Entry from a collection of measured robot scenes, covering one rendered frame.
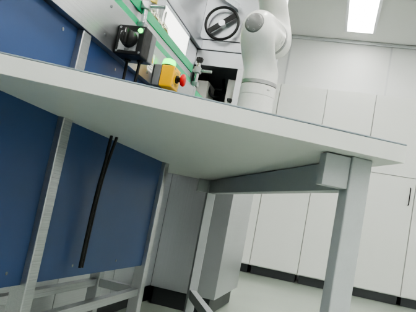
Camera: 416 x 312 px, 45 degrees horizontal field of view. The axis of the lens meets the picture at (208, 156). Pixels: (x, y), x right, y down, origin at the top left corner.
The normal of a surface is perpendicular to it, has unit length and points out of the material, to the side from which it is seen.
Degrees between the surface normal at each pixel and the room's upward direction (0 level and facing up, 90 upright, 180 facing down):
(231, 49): 90
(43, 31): 90
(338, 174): 90
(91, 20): 90
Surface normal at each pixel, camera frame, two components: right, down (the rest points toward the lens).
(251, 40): -0.53, 0.47
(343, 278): 0.18, -0.07
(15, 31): 0.95, 0.15
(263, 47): -0.25, 0.53
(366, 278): -0.23, -0.15
